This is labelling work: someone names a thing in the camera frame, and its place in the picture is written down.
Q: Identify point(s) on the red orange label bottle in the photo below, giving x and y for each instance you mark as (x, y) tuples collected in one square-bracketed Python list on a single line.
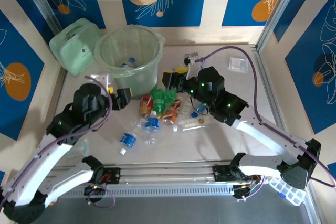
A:
[(145, 104)]

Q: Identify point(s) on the slim white label bottle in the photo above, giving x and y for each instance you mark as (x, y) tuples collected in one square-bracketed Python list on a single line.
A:
[(186, 108)]

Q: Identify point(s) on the brown orange label bottle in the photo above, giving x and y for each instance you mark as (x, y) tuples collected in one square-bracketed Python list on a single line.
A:
[(172, 113)]

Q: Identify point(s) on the clear bottle white gold label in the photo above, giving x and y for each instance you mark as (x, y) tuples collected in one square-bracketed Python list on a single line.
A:
[(194, 122)]

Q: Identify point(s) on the clear bottle green label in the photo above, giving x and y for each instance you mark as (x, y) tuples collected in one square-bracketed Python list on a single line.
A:
[(83, 145)]

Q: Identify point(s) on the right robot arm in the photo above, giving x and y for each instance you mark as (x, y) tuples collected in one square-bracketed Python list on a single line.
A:
[(275, 140)]

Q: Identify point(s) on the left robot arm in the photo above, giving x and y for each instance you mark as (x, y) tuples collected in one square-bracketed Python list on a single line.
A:
[(50, 158)]

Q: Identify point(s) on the translucent green bin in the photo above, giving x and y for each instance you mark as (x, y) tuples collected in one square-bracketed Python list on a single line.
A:
[(141, 82)]

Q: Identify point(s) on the green plastic bottle yellow cap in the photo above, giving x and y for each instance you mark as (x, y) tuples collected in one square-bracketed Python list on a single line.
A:
[(170, 95), (158, 100)]

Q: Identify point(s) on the small clear plastic box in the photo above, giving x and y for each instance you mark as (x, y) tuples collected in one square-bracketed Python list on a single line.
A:
[(238, 64)]

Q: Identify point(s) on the mint green lidded case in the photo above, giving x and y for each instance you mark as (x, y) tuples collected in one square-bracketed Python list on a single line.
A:
[(76, 48)]

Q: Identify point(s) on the grey metal panel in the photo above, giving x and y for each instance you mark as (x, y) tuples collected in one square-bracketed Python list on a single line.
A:
[(168, 213)]

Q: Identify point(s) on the clear compartment organizer box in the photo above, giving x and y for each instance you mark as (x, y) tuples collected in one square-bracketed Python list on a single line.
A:
[(291, 192)]

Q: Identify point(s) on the aluminium table edge rail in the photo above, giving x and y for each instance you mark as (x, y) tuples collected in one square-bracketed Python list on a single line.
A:
[(60, 90), (273, 95)]

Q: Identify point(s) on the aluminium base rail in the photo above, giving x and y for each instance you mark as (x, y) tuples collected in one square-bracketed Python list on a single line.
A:
[(168, 174)]

